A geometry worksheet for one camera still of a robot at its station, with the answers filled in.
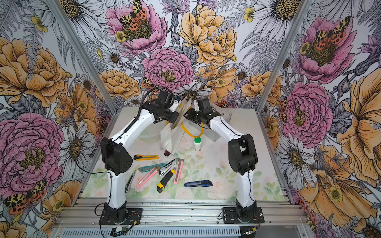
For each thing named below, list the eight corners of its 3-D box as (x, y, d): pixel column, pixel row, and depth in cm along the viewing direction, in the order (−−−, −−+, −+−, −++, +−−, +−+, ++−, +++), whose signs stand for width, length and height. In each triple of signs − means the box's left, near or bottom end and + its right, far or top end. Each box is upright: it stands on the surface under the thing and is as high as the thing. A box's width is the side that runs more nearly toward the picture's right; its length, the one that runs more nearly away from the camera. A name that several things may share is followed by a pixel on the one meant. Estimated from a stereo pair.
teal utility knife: (139, 172, 91) (138, 170, 89) (139, 169, 92) (138, 167, 90) (165, 166, 93) (165, 164, 91) (165, 163, 95) (164, 161, 93)
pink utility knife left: (135, 186, 86) (134, 184, 84) (156, 166, 93) (155, 164, 92) (139, 189, 84) (138, 188, 82) (160, 169, 92) (159, 167, 90)
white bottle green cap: (193, 151, 100) (193, 142, 92) (193, 146, 102) (193, 137, 94) (200, 151, 100) (201, 142, 92) (200, 146, 102) (201, 137, 94)
